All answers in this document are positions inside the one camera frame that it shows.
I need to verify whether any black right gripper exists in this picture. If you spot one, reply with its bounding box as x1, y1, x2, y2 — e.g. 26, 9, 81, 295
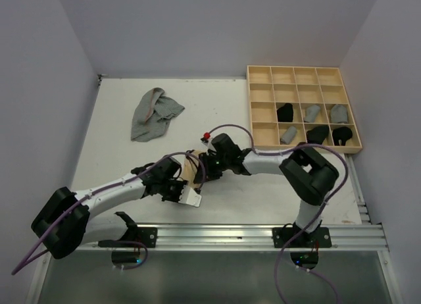
193, 150, 230, 182

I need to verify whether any beige underwear with navy trim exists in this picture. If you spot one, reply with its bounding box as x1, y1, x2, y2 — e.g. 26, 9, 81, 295
181, 156, 202, 190

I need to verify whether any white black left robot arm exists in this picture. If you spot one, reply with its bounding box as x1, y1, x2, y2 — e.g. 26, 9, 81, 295
31, 157, 187, 259

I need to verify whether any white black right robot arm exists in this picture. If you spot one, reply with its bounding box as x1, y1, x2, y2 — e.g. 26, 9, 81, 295
194, 145, 339, 247

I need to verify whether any grey striped underwear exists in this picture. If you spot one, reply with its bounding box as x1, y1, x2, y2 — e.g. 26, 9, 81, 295
130, 88, 185, 143

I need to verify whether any grey rolled sock lower left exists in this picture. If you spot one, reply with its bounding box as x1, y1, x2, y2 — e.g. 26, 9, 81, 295
280, 126, 297, 145

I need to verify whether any grey rolled sock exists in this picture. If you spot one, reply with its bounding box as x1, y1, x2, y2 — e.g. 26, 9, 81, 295
280, 126, 297, 145
330, 104, 349, 124
303, 105, 320, 123

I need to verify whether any black rolled sock upper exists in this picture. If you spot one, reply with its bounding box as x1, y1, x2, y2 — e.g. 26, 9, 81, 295
276, 103, 294, 122

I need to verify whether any black rolled sock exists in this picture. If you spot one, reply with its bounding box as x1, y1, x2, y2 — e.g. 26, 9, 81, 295
306, 125, 330, 145
276, 103, 294, 122
332, 126, 353, 146

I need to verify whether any wooden compartment tray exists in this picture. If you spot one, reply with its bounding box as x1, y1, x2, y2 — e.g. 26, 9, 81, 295
246, 65, 362, 154

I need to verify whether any black rolled sock lower middle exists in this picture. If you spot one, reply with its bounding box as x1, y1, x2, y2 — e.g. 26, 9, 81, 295
306, 125, 330, 145

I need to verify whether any grey rolled sock middle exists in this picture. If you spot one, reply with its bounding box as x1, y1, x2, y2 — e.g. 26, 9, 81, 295
303, 105, 320, 123

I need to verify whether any black rolled sock lower right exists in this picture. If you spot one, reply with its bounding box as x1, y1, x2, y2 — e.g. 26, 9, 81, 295
332, 126, 353, 146

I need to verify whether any grey rolled sock right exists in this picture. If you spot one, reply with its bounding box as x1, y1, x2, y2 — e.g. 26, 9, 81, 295
330, 104, 349, 124

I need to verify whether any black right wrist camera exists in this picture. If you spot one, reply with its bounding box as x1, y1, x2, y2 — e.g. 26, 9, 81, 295
211, 133, 241, 158

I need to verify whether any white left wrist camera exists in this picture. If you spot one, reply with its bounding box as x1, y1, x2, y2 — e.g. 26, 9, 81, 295
178, 186, 202, 207

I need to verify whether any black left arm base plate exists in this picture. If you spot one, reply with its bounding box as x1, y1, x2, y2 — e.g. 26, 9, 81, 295
97, 227, 158, 249

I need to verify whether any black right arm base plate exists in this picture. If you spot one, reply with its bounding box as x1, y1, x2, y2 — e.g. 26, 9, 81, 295
272, 226, 332, 249

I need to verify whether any aluminium frame rail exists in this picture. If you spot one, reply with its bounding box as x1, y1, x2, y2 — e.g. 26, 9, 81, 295
76, 223, 388, 252

